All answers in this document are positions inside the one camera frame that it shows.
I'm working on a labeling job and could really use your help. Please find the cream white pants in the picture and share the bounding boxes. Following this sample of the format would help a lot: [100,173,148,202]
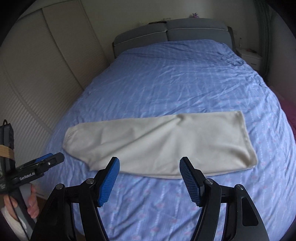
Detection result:
[63,111,258,179]

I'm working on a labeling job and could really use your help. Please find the person's left hand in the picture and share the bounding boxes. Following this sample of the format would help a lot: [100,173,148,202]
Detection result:
[3,184,40,220]

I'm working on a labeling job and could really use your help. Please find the beige wardrobe doors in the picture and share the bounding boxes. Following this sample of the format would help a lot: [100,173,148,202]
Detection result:
[1,1,108,166]

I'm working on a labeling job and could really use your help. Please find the white bedside table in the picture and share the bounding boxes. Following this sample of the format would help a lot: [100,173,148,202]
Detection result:
[237,49,262,71]

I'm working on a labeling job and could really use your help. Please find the blue floral bed sheet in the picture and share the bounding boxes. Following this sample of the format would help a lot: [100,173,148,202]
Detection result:
[45,40,295,240]

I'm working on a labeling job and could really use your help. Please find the grey padded headboard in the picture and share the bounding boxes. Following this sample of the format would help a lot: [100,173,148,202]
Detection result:
[112,18,236,58]

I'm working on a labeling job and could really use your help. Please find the grey green curtain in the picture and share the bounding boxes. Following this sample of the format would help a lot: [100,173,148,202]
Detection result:
[253,1,274,82]

